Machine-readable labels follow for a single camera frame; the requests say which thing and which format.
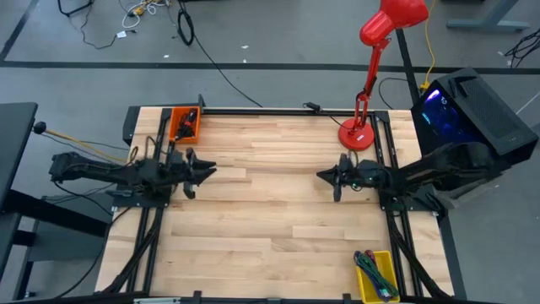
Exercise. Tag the grey desk leg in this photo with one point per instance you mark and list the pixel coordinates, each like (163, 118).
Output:
(489, 25)

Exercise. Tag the yellow plastic bin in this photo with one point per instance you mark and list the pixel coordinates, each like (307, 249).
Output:
(365, 292)

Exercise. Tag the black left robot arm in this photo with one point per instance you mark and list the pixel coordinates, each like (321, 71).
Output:
(97, 171)

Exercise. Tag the white paper tag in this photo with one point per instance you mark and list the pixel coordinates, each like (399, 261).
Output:
(121, 34)

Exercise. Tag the black computer tower blue light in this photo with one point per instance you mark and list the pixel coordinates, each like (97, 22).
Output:
(485, 110)

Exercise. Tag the wooden stick with black ball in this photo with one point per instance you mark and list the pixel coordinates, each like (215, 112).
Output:
(40, 127)

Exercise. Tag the orange plastic bin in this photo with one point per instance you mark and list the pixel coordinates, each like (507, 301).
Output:
(175, 116)

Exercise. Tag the black upright post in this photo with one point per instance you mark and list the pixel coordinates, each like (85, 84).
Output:
(407, 63)

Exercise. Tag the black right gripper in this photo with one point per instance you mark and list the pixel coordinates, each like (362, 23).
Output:
(358, 173)

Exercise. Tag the red desk lamp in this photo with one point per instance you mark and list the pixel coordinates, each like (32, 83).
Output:
(356, 135)

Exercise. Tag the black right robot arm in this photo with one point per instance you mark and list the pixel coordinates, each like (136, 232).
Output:
(443, 164)

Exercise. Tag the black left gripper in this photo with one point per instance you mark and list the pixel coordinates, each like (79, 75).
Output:
(181, 171)

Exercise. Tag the black side desk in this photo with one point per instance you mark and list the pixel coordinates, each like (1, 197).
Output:
(14, 139)

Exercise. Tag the black aluminium table frame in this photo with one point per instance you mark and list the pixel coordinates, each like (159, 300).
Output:
(274, 112)

